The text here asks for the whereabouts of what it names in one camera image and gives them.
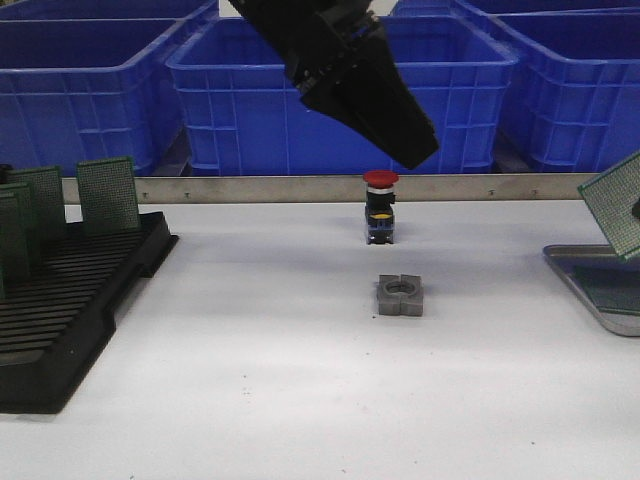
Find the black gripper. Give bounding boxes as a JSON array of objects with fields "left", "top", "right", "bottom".
[{"left": 231, "top": 0, "right": 439, "bottom": 170}]

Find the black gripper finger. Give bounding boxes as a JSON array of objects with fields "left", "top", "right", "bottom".
[{"left": 631, "top": 200, "right": 640, "bottom": 219}]

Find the green perforated circuit board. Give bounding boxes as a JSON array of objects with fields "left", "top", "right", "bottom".
[
  {"left": 8, "top": 165, "right": 67, "bottom": 242},
  {"left": 578, "top": 151, "right": 639, "bottom": 261},
  {"left": 1, "top": 182, "right": 42, "bottom": 282},
  {"left": 574, "top": 266, "right": 639, "bottom": 316},
  {"left": 76, "top": 156, "right": 141, "bottom": 236},
  {"left": 1, "top": 193, "right": 24, "bottom": 299}
]

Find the silver metal tray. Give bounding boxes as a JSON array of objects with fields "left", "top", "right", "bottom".
[{"left": 543, "top": 245, "right": 639, "bottom": 337}]

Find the black slotted board rack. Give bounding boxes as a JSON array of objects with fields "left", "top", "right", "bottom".
[{"left": 1, "top": 212, "right": 178, "bottom": 414}]

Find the far right blue crate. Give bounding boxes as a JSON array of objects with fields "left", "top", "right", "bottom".
[{"left": 391, "top": 0, "right": 639, "bottom": 18}]

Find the right blue plastic crate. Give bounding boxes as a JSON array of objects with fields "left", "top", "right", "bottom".
[{"left": 491, "top": 13, "right": 639, "bottom": 172}]

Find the blue plastic crate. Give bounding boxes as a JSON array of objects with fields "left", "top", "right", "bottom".
[
  {"left": 491, "top": 13, "right": 639, "bottom": 172},
  {"left": 0, "top": 18, "right": 194, "bottom": 177},
  {"left": 168, "top": 16, "right": 517, "bottom": 176}
]

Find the red emergency stop button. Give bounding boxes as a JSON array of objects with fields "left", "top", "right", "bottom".
[{"left": 363, "top": 170, "right": 399, "bottom": 245}]

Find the center blue plastic crate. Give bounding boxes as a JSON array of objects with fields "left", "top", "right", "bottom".
[{"left": 168, "top": 16, "right": 517, "bottom": 176}]

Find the grey metal clamp block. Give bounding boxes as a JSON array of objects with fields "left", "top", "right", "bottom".
[{"left": 376, "top": 274, "right": 424, "bottom": 317}]

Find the left blue plastic crate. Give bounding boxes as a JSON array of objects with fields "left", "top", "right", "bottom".
[{"left": 0, "top": 18, "right": 194, "bottom": 177}]

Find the steel table edge rail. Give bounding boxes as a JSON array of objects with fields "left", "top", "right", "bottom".
[{"left": 62, "top": 173, "right": 640, "bottom": 206}]

